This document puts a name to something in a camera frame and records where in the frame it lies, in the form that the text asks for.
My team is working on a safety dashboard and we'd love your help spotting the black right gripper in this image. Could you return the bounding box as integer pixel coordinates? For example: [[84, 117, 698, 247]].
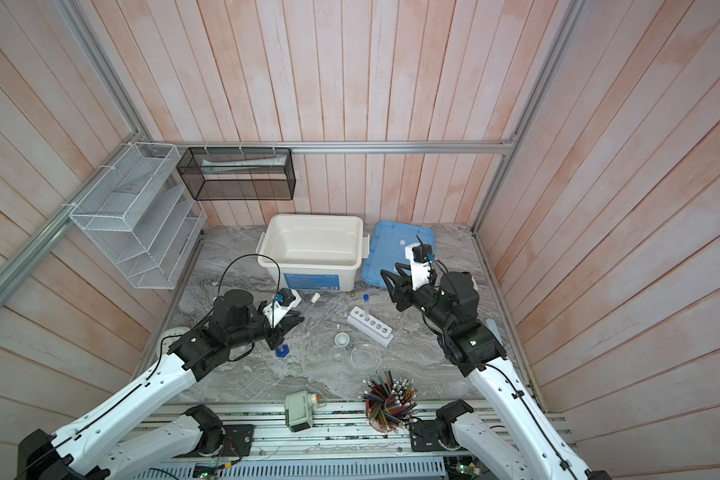
[[383, 262, 454, 336]]

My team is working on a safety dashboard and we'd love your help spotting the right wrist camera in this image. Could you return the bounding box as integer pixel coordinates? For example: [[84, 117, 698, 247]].
[[405, 242, 436, 291]]

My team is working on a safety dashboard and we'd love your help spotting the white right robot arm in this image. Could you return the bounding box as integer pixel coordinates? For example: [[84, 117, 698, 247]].
[[381, 263, 609, 479]]

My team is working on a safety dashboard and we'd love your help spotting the black mesh wall shelf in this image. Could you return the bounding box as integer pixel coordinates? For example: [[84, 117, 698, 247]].
[[177, 146, 297, 201]]

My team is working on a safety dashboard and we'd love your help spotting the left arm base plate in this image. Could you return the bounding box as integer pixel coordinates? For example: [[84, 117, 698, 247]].
[[197, 424, 255, 458]]

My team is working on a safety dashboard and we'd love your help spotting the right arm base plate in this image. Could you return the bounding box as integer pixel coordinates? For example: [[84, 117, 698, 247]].
[[408, 417, 465, 452]]

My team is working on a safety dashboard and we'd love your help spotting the cup of coloured pencils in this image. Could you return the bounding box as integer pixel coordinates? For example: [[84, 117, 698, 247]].
[[360, 370, 418, 434]]

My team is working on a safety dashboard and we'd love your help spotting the large clear petri dish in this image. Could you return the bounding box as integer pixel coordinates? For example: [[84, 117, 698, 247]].
[[350, 343, 381, 374]]

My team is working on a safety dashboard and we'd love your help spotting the small blue bottle cap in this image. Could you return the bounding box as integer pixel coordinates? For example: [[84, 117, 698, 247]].
[[275, 344, 289, 358]]

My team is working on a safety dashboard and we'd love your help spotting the white test tube rack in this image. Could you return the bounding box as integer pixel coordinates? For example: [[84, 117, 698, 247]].
[[347, 306, 394, 347]]

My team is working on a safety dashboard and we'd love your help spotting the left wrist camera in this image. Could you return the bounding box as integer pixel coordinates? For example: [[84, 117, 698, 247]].
[[263, 288, 302, 328]]

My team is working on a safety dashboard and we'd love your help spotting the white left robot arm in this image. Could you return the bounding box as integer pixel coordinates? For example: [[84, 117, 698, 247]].
[[16, 288, 304, 479]]

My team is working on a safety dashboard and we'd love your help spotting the blue plastic bin lid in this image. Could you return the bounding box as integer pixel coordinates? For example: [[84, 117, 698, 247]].
[[362, 221, 436, 287]]

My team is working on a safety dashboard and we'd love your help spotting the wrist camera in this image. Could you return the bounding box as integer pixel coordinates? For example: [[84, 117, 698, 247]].
[[405, 242, 436, 291], [263, 288, 302, 328]]

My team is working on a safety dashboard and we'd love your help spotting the round white wall clock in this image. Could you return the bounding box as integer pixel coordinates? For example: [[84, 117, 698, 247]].
[[158, 326, 190, 350]]

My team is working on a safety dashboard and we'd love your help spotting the small glass dish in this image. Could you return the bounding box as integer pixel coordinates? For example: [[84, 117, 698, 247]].
[[334, 332, 350, 347]]

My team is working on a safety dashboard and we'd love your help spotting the white plastic storage bin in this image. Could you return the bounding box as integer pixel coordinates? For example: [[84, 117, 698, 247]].
[[256, 214, 370, 292]]

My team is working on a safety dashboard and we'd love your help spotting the aluminium horizontal wall rail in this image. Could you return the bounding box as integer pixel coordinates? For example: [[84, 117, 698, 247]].
[[173, 140, 514, 155]]

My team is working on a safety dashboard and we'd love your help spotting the green white box device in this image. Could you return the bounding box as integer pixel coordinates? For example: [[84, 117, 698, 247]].
[[284, 390, 326, 433]]

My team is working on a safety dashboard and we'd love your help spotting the white wire wall rack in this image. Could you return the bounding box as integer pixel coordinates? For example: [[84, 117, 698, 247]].
[[70, 142, 207, 290]]

